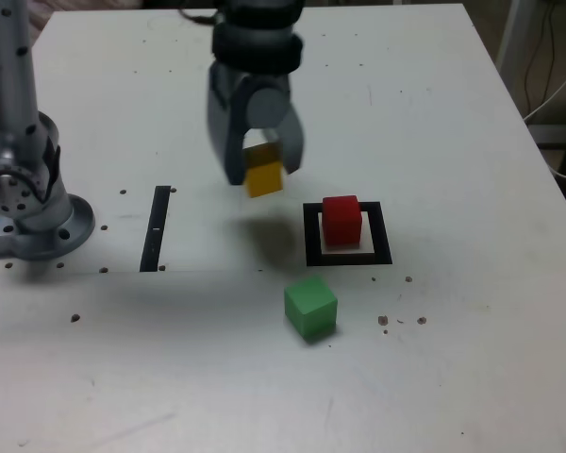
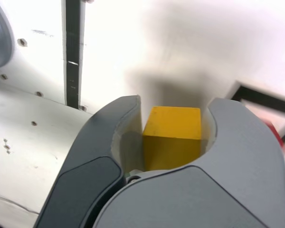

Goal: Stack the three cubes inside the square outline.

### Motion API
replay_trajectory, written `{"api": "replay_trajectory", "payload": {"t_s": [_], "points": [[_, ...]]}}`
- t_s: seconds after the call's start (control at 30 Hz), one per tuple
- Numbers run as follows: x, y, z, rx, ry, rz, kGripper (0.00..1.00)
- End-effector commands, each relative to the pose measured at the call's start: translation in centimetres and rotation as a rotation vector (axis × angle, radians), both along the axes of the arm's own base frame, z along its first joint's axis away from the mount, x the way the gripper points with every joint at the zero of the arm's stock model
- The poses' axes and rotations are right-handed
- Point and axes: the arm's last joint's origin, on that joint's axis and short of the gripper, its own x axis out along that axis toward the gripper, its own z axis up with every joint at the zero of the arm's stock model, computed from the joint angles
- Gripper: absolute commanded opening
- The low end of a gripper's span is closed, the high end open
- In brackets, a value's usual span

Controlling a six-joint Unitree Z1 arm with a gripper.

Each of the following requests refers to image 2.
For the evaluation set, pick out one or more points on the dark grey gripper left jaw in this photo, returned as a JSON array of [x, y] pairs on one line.
[[90, 166]]

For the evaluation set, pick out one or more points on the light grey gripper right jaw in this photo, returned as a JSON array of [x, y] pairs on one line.
[[216, 190]]

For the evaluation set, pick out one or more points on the yellow cube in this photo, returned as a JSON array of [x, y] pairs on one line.
[[173, 142]]

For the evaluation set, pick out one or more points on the red cube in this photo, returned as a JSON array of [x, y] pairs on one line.
[[276, 135]]

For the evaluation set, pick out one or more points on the black tape square outline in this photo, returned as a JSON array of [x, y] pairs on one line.
[[263, 97]]

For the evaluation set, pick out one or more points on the black tape strip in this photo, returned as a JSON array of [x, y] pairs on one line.
[[73, 47]]

